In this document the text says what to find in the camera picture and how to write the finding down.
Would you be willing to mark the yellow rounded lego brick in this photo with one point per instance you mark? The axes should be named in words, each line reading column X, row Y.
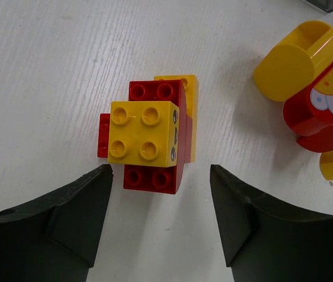
column 295, row 61

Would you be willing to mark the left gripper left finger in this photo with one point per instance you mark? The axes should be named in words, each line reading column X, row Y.
column 55, row 237

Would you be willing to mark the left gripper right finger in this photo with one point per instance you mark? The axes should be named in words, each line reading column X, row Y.
column 267, row 239

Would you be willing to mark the red long lego brick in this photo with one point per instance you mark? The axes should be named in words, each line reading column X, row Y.
column 159, row 179

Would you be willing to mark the small red lego brick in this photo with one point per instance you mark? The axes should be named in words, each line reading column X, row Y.
column 103, row 135

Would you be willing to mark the grey transparent container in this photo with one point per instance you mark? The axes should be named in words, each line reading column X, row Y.
column 324, row 5

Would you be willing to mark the yellow square face brick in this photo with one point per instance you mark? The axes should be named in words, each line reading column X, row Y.
column 143, row 133

